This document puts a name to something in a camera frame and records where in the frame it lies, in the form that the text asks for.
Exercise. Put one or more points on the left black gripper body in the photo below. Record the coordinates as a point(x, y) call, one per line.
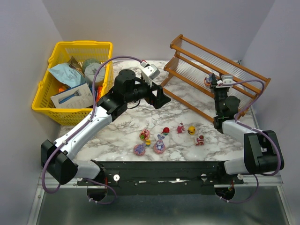
point(152, 94)

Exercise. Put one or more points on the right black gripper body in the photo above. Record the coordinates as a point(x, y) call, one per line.
point(218, 89)

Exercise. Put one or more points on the purple bunny orange cup toy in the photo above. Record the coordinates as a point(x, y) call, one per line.
point(207, 80)

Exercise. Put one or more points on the pink figure toy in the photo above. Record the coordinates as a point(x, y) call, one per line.
point(180, 128)

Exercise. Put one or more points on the purple bunny pink base toy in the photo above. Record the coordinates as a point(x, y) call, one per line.
point(159, 146)

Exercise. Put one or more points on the purple bunny pink donut toy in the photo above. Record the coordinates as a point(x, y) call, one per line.
point(139, 149)

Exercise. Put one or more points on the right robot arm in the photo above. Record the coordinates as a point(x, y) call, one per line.
point(262, 153)

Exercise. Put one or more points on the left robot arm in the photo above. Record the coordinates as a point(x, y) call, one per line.
point(57, 158)

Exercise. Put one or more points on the wooden tiered shelf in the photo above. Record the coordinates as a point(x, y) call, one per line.
point(192, 63)

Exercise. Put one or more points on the red cap toy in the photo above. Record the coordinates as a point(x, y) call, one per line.
point(165, 131)

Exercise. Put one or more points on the small yellow blue toy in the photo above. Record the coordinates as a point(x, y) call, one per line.
point(148, 142)

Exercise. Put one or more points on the yellow duck toy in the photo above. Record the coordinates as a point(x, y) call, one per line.
point(191, 130)

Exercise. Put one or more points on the orange box in basket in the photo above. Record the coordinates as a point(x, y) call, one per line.
point(99, 91)

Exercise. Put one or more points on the red white figure toy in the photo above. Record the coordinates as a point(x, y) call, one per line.
point(199, 141)

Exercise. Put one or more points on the grey roll in basket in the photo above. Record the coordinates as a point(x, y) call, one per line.
point(90, 71)

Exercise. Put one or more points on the razor package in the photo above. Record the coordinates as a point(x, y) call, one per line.
point(74, 98)

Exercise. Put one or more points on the green round container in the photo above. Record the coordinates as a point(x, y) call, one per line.
point(88, 62)

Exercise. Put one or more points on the blue pouch package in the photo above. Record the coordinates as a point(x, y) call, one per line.
point(67, 75)

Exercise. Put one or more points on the yellow plastic basket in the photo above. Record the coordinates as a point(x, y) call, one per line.
point(49, 86)

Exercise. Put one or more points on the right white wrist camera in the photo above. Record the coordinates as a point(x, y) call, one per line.
point(225, 80)

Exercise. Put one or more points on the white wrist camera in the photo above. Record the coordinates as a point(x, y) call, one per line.
point(149, 72)
point(225, 80)

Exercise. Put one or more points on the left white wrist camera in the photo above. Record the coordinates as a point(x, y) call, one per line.
point(149, 72)

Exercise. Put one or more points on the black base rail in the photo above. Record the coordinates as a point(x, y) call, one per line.
point(165, 178)

